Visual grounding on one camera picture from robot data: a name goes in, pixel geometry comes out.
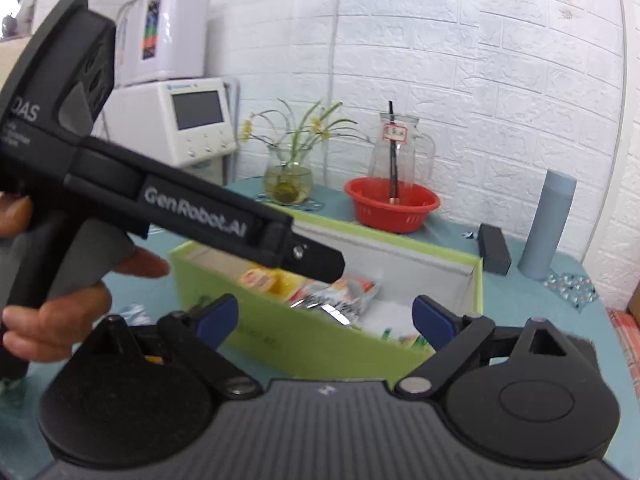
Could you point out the red plastic basket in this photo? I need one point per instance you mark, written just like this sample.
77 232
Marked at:
385 210

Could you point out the glass vase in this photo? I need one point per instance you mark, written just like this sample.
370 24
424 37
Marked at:
289 182

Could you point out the black straw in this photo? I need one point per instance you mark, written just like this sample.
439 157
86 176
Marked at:
394 160

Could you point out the white device with screen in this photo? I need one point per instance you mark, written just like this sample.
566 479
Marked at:
197 110

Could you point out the glass pitcher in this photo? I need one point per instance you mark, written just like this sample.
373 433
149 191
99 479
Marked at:
407 160

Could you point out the pile of snack packets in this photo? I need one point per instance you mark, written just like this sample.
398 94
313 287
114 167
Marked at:
345 295

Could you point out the small black box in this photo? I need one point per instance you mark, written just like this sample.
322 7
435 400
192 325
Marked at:
494 252

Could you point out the white appliance with colourful label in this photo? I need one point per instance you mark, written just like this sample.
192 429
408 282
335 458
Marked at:
177 30

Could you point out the grey-blue cylinder bottle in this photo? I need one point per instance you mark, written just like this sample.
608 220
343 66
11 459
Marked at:
547 225

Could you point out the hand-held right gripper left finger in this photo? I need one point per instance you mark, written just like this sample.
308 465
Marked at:
219 321

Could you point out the yellow flower plant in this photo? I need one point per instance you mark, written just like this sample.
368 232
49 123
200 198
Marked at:
300 127

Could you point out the pink patterned cloth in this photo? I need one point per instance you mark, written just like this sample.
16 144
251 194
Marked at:
625 332

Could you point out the white wall pipe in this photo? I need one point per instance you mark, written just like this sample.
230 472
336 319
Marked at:
622 110

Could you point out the blue patterned coaster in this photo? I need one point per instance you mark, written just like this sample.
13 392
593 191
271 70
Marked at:
315 204

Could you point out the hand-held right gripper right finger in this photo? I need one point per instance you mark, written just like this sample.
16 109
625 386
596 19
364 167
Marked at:
431 322

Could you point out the green cardboard box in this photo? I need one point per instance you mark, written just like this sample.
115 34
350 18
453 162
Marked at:
310 345

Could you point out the person's left hand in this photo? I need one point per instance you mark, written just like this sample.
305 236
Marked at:
60 325

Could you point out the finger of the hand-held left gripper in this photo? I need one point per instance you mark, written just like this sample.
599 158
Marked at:
315 262

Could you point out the pile of shiny wrapped candies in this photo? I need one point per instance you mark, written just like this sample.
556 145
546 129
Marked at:
570 290

